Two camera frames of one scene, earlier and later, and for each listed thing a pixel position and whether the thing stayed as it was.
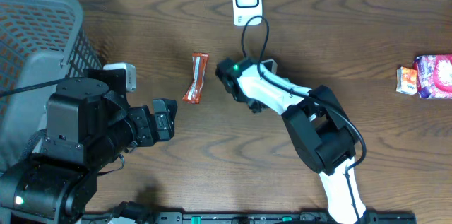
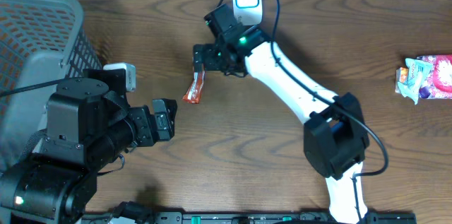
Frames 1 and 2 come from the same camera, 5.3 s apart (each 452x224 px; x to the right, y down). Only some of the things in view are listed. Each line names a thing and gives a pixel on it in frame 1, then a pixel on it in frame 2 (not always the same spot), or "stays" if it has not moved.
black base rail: (181, 217) stays
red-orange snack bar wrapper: (192, 94) stays
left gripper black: (147, 126) stays
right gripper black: (256, 107) to (210, 60)
